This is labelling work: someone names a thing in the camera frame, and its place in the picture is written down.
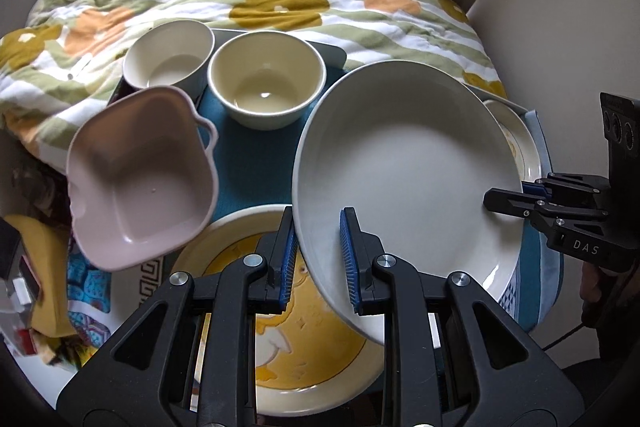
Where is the blue patterned mat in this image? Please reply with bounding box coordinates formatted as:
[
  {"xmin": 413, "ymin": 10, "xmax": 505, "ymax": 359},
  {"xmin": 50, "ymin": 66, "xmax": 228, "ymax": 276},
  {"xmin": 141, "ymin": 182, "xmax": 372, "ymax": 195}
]
[{"xmin": 65, "ymin": 82, "xmax": 566, "ymax": 388}]

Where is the white round bowl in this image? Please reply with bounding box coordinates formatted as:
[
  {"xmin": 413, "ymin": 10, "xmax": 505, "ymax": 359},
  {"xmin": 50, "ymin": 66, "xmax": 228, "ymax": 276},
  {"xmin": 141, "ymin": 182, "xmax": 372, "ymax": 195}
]
[{"xmin": 122, "ymin": 19, "xmax": 216, "ymax": 92}]

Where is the pink square bowl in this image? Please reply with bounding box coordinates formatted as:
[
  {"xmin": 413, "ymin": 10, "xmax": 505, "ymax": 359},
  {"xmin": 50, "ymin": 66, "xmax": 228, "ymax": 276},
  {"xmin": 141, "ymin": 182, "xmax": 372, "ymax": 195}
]
[{"xmin": 65, "ymin": 87, "xmax": 219, "ymax": 270}]

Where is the small duck print plate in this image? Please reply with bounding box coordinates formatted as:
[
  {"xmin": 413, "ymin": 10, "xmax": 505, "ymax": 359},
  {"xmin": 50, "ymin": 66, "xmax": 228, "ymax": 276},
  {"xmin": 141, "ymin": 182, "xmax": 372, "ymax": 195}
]
[{"xmin": 482, "ymin": 99, "xmax": 543, "ymax": 182}]

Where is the small white box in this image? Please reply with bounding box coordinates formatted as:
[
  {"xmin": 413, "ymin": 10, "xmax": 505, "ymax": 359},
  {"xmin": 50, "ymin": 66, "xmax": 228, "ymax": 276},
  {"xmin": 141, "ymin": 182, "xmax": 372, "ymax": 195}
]
[{"xmin": 0, "ymin": 276, "xmax": 42, "ymax": 310}]

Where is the cream round bowl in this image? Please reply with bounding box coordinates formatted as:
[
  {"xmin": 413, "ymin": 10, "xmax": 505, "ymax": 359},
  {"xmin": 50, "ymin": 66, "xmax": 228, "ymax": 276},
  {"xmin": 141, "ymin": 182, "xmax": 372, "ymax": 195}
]
[{"xmin": 207, "ymin": 32, "xmax": 327, "ymax": 128}]

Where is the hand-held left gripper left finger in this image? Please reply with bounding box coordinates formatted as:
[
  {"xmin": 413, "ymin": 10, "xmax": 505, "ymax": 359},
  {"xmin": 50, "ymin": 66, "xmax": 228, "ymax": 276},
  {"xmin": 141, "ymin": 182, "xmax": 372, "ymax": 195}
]
[{"xmin": 56, "ymin": 206, "xmax": 301, "ymax": 427}]

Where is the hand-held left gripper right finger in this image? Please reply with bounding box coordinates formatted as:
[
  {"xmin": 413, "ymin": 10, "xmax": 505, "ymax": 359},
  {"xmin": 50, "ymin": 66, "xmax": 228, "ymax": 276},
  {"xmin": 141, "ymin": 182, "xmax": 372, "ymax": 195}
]
[{"xmin": 340, "ymin": 208, "xmax": 586, "ymax": 427}]

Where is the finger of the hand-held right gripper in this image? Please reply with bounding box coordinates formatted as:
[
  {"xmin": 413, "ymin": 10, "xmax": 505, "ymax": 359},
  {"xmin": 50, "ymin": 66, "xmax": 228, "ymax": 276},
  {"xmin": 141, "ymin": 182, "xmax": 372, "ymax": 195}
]
[
  {"xmin": 522, "ymin": 173, "xmax": 608, "ymax": 208},
  {"xmin": 484, "ymin": 188, "xmax": 608, "ymax": 228}
]

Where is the black cable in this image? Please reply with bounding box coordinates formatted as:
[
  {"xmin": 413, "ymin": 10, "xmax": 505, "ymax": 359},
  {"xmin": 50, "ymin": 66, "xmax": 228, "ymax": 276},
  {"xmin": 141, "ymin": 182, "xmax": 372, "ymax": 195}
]
[{"xmin": 542, "ymin": 321, "xmax": 601, "ymax": 350}]

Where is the person's right hand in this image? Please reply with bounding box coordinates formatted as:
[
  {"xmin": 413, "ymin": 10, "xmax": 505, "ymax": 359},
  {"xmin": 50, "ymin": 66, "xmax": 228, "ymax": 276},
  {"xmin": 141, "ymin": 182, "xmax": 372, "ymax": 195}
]
[{"xmin": 580, "ymin": 266, "xmax": 608, "ymax": 329}]

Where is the yellow duck print plate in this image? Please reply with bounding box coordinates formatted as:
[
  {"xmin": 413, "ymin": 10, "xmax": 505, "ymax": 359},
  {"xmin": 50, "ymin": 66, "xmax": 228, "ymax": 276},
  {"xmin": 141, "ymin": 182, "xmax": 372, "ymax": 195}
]
[{"xmin": 170, "ymin": 205, "xmax": 386, "ymax": 418}]

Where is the large light grey plate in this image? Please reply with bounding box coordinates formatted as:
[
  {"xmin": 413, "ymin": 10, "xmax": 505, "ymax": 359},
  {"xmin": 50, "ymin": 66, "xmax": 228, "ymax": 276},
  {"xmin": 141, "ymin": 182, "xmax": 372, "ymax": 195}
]
[{"xmin": 291, "ymin": 61, "xmax": 526, "ymax": 348}]

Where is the yellow cloth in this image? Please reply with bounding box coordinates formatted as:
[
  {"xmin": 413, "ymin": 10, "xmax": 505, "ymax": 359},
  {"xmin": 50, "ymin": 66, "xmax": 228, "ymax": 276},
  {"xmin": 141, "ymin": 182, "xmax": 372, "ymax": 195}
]
[{"xmin": 5, "ymin": 214, "xmax": 78, "ymax": 338}]

